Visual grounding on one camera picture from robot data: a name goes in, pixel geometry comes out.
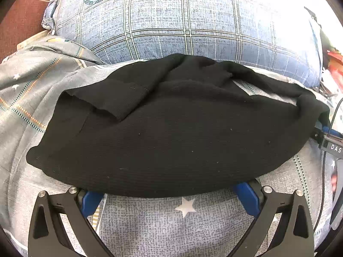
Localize black pants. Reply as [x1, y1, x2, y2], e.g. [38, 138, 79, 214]
[26, 54, 329, 198]

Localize red clutter on nightstand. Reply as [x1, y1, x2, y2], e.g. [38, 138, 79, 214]
[320, 29, 342, 93]

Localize blue plaid pillow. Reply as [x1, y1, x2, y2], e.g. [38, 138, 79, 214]
[42, 0, 323, 88]

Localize grey patterned bed sheet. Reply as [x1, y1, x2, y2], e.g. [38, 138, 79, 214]
[1, 37, 332, 256]

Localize brown headboard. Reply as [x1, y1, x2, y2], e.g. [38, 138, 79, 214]
[1, 0, 50, 60]

